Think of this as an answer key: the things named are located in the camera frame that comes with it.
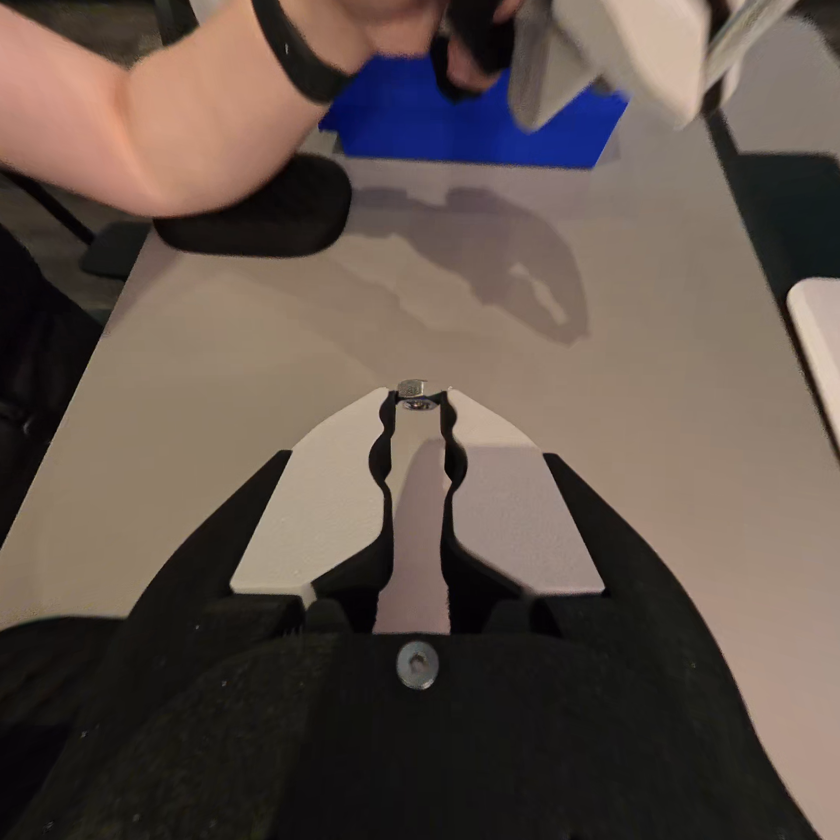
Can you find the person's left hand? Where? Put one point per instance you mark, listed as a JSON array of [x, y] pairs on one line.
[[387, 26]]

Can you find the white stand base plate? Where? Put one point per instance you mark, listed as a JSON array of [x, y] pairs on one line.
[[817, 354]]

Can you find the blue plastic bin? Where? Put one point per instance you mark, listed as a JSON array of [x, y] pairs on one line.
[[420, 131]]

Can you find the silver hex bolt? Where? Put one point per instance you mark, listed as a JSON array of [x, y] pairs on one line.
[[412, 388]]

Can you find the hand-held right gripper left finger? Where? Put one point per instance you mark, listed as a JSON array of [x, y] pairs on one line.
[[315, 499]]

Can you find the person's left forearm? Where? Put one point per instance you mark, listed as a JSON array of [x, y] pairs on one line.
[[131, 118]]

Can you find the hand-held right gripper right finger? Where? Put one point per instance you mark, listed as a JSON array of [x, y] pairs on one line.
[[518, 512]]

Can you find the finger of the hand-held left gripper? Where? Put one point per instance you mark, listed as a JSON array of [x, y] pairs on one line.
[[643, 52], [741, 46]]

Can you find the black wristband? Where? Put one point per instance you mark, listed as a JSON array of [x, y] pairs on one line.
[[302, 65]]

